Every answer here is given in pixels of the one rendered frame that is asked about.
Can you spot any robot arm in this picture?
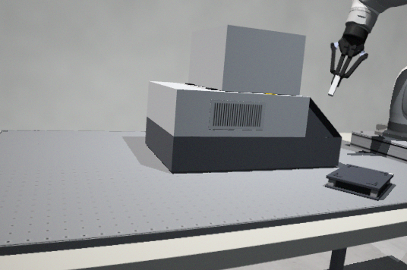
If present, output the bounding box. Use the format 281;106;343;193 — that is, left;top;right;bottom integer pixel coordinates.
345;0;407;141

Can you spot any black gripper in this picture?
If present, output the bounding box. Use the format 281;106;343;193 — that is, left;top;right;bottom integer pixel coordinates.
328;25;368;96

